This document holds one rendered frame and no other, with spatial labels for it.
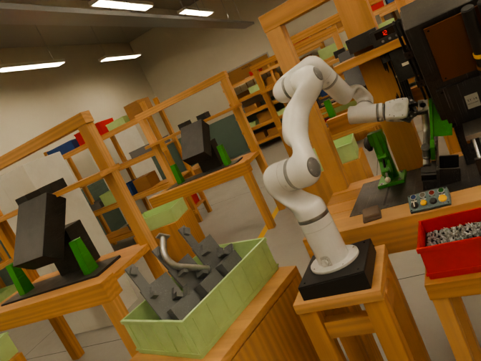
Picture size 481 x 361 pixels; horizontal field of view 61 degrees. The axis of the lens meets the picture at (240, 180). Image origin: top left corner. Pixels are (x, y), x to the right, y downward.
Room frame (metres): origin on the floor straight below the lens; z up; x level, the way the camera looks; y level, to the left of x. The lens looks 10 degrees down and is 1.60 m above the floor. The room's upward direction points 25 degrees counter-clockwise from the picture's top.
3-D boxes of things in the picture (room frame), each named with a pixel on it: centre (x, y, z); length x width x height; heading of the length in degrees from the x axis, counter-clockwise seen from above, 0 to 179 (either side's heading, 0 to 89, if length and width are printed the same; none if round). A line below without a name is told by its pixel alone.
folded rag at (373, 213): (1.68, -0.45, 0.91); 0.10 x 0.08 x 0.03; 159
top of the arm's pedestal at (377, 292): (1.44, -0.19, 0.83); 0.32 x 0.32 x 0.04; 62
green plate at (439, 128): (1.68, -0.87, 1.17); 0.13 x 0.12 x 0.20; 59
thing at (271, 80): (11.62, -2.09, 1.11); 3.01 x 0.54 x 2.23; 65
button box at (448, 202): (1.54, -0.65, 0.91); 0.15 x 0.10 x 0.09; 59
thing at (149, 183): (7.52, 1.92, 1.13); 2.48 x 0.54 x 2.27; 65
